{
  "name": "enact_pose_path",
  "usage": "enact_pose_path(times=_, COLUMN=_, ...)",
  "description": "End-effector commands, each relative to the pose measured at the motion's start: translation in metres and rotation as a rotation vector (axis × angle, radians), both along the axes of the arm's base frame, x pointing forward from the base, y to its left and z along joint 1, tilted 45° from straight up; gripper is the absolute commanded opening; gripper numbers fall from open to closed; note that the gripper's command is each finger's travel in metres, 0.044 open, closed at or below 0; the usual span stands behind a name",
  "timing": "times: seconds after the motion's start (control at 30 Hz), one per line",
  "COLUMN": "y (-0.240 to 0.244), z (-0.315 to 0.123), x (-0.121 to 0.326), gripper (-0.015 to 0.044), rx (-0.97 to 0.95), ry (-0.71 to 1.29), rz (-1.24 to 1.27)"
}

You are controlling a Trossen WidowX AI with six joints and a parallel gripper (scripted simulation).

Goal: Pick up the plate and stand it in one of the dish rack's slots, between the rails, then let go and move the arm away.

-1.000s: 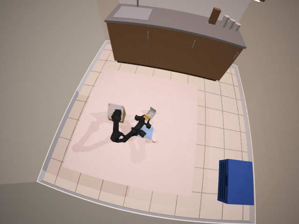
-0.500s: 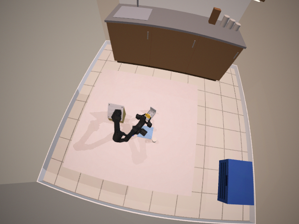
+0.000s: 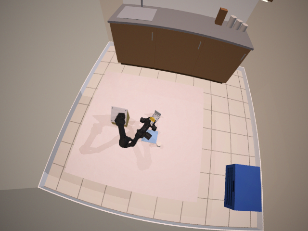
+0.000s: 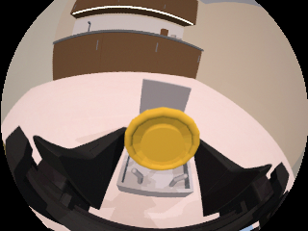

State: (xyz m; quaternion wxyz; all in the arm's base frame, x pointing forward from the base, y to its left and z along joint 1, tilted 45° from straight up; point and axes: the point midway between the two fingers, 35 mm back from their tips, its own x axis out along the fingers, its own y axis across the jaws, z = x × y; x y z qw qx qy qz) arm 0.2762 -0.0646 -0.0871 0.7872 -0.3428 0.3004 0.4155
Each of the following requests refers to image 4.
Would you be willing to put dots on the light blue flat mat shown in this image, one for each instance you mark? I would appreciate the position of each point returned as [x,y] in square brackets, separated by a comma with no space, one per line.
[248,228]

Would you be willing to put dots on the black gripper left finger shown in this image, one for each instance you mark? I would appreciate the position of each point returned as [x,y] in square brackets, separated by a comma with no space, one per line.
[89,167]

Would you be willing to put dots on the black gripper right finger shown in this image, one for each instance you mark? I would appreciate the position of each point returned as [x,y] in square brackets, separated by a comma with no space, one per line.
[220,179]

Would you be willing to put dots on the yellow plate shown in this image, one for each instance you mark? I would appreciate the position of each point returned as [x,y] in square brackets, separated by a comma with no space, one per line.
[162,138]

